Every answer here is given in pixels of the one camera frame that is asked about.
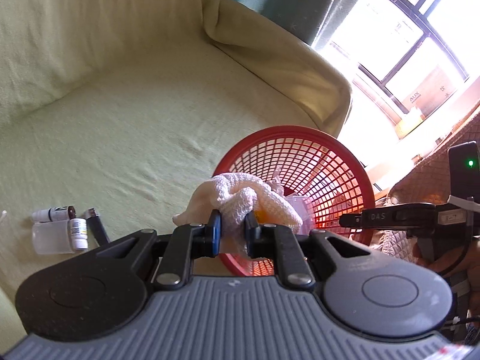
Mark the cream knitted cloth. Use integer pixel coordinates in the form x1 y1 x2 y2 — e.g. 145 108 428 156
172 172 303 255

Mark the red plastic mesh basket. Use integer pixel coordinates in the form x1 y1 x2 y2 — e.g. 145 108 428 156
211 125 376 277

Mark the black lighter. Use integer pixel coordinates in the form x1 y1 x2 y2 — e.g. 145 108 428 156
84 208 110 246

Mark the white pill bottle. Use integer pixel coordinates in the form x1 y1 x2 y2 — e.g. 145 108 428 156
67 218 89 251

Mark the clear plastic case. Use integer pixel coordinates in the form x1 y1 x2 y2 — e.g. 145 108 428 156
32 220 74 255

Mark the cardboard box outside window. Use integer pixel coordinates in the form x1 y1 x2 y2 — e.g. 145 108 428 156
408 72 465 119

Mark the green covered sofa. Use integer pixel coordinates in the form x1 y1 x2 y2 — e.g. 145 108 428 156
1 0 351 351

